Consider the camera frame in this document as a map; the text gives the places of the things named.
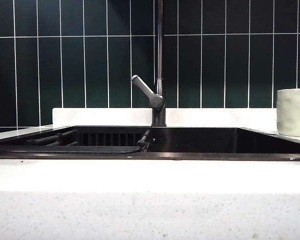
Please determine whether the grey faucet lever handle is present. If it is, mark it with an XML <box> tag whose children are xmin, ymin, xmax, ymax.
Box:
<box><xmin>131</xmin><ymin>74</ymin><xmax>165</xmax><ymax>110</ymax></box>

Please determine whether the dark metal faucet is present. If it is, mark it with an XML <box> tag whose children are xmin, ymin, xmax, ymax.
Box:
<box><xmin>151</xmin><ymin>0</ymin><xmax>167</xmax><ymax>127</ymax></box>

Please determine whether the black sink drain rack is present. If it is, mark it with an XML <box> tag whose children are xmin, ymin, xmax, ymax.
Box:
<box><xmin>26</xmin><ymin>129</ymin><xmax>79</xmax><ymax>147</ymax></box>

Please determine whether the pale green ceramic mug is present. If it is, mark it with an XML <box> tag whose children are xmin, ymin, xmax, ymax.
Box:
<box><xmin>276</xmin><ymin>88</ymin><xmax>300</xmax><ymax>138</ymax></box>

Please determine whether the black kitchen sink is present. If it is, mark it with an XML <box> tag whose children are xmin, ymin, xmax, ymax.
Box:
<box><xmin>0</xmin><ymin>124</ymin><xmax>300</xmax><ymax>161</ymax></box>

